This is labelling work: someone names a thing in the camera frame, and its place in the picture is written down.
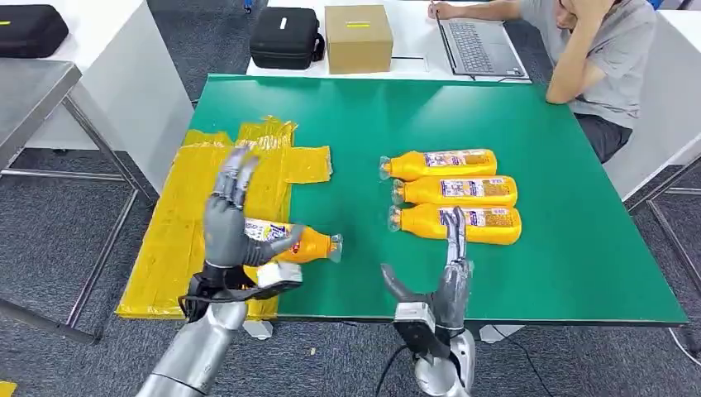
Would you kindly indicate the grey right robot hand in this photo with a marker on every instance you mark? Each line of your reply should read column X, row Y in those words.
column 452, row 296

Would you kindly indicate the white table foot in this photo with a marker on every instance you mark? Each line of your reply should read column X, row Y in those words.
column 501, row 333
column 257, row 330

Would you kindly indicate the steel table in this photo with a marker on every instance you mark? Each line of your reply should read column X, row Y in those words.
column 27, row 96

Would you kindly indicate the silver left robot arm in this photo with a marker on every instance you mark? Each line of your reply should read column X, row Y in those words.
column 191, row 356

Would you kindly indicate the grey laptop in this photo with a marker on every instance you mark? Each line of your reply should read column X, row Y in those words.
column 479, row 46

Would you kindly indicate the seated person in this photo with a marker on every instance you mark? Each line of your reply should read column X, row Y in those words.
column 619, row 55

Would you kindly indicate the black carry case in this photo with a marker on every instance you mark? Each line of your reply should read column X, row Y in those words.
column 285, row 38
column 27, row 30

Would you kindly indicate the white desk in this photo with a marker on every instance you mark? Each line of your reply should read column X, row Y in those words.
column 416, row 33

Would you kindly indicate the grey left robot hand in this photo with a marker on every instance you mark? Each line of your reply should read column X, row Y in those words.
column 227, row 230

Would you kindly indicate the white table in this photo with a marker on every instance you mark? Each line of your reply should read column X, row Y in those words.
column 137, row 82
column 668, row 120

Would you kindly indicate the brown cardboard box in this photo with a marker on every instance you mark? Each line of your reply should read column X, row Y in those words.
column 359, row 46

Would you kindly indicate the yellow floor marker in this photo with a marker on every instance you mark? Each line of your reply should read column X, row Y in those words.
column 6, row 389

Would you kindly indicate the steel table frame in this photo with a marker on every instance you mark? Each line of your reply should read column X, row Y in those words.
column 668, row 230

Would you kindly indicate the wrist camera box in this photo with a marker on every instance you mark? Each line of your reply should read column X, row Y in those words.
column 279, row 274
column 416, row 334

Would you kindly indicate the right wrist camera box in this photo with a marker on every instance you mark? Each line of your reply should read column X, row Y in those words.
column 416, row 334

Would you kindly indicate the yellow plastic sheet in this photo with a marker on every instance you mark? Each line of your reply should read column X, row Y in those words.
column 175, row 246

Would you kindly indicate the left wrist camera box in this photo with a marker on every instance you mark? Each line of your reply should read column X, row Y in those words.
column 279, row 274

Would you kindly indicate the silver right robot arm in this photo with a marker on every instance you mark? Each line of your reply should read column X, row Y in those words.
column 438, row 378

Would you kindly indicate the orange drink bottle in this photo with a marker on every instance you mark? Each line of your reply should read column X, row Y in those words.
column 422, row 193
column 422, row 223
column 411, row 165
column 312, row 246

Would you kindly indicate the green table mat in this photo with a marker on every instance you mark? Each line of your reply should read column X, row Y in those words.
column 356, row 137

